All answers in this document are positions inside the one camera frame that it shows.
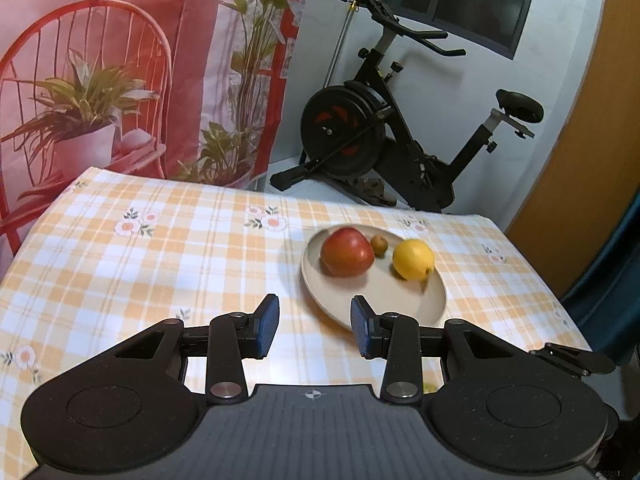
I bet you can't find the black exercise bike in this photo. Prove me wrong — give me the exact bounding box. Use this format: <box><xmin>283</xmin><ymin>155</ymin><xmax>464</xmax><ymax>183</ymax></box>
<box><xmin>270</xmin><ymin>0</ymin><xmax>544</xmax><ymax>212</ymax></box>

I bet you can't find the orange plaid tablecloth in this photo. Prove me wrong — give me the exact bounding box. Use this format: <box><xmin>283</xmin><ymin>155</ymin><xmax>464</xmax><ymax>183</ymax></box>
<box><xmin>1</xmin><ymin>169</ymin><xmax>586</xmax><ymax>479</ymax></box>

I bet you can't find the red printed backdrop curtain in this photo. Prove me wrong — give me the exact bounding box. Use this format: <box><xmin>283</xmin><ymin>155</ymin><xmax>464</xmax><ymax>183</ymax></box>
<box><xmin>1</xmin><ymin>0</ymin><xmax>306</xmax><ymax>264</ymax></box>

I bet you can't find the yellow lemon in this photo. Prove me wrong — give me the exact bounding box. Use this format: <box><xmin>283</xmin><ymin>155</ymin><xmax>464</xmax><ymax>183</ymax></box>
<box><xmin>392</xmin><ymin>238</ymin><xmax>435</xmax><ymax>282</ymax></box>

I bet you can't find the orange wooden door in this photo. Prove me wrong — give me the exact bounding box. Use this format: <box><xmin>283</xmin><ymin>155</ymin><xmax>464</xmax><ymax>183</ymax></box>
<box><xmin>506</xmin><ymin>0</ymin><xmax>639</xmax><ymax>297</ymax></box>

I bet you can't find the small brown kiwi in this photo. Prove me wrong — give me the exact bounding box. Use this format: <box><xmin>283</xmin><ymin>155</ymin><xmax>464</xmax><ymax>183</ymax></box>
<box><xmin>370</xmin><ymin>235</ymin><xmax>388</xmax><ymax>258</ymax></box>

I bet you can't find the red apple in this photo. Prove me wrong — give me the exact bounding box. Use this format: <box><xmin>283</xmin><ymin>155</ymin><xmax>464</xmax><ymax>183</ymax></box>
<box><xmin>320</xmin><ymin>226</ymin><xmax>375</xmax><ymax>278</ymax></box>

